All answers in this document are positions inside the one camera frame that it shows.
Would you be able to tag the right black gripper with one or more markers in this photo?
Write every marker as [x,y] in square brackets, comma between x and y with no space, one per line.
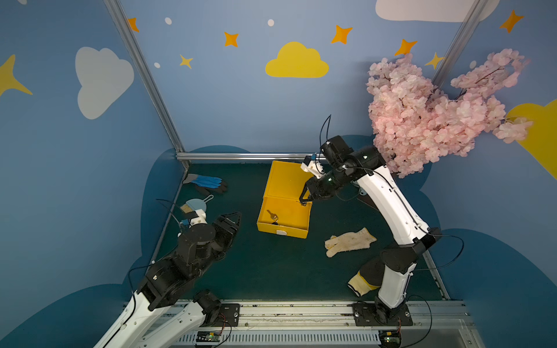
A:
[314,188]

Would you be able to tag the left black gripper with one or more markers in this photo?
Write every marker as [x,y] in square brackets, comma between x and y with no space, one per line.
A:
[219,234]

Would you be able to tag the yellow top drawer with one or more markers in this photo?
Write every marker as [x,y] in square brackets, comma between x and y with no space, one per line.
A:
[294,218]

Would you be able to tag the dark metal key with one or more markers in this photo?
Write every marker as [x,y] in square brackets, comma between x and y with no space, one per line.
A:
[273,216]

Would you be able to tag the yellow drawer cabinet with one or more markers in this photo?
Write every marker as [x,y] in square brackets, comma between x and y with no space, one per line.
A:
[286,180]

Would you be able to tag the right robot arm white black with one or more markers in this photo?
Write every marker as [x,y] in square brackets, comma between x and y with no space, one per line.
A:
[391,271]

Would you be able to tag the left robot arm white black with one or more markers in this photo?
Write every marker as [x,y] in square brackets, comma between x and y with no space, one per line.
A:
[200,244]

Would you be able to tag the small blue hand brush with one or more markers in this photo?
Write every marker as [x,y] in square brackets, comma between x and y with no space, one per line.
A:
[196,204]

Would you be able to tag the blue black work glove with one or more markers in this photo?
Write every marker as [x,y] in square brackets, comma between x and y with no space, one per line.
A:
[206,185]

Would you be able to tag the cream knit glove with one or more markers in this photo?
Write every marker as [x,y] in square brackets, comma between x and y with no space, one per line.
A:
[349,241]

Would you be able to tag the pink cherry blossom tree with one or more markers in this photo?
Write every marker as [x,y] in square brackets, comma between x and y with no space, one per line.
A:
[416,123]

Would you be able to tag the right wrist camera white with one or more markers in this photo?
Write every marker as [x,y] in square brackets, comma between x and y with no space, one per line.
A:
[312,165]

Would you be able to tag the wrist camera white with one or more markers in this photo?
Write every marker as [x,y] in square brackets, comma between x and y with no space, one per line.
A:
[312,165]
[196,217]

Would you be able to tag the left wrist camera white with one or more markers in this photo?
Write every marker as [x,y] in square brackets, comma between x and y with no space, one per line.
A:
[196,217]

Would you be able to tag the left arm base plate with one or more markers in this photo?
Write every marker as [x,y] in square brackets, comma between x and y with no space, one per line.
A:
[224,313]

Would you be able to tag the aluminium rail frame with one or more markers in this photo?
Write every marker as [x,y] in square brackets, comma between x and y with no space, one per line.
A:
[435,324]

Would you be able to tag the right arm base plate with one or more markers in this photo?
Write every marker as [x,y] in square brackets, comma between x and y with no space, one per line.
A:
[371,314]

